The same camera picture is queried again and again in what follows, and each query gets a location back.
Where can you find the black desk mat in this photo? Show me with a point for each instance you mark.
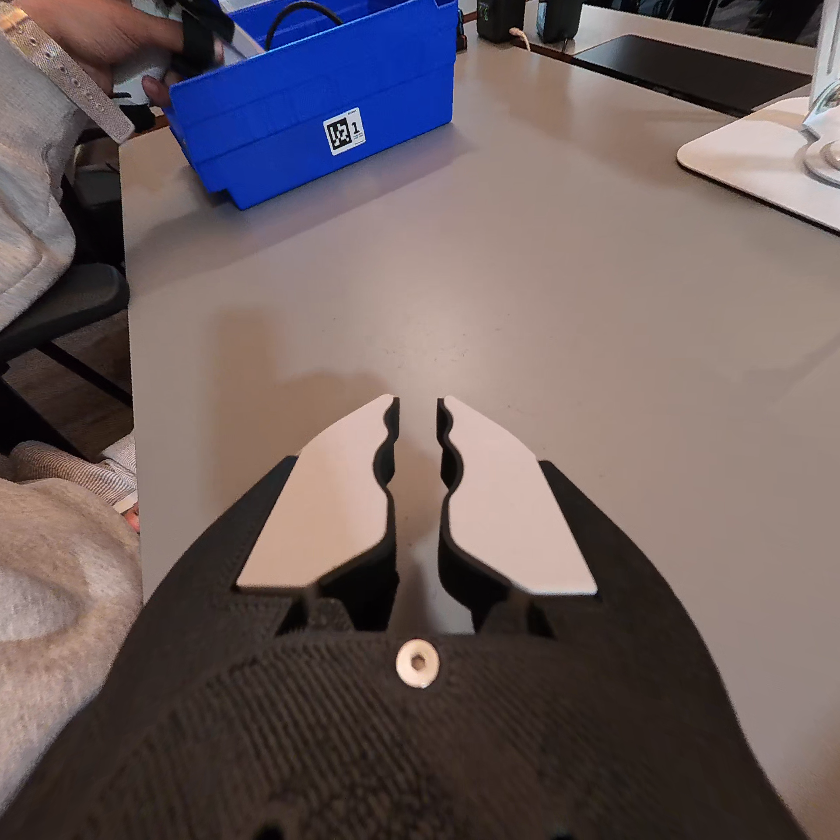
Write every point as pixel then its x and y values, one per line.
pixel 689 75

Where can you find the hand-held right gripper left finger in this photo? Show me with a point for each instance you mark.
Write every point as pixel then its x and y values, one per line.
pixel 328 518

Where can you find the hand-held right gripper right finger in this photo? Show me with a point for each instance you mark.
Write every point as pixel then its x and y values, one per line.
pixel 512 525

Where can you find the person's left hand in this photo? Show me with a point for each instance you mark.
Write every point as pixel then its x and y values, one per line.
pixel 105 29

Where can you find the person's left forearm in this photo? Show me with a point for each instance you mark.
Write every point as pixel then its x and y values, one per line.
pixel 33 164

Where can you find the blue bin with marker label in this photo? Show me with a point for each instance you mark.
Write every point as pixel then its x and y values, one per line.
pixel 295 105

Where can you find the black charger block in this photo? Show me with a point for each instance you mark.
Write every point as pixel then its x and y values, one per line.
pixel 558 19
pixel 499 19

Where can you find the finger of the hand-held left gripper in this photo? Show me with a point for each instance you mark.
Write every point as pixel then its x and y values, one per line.
pixel 243 47

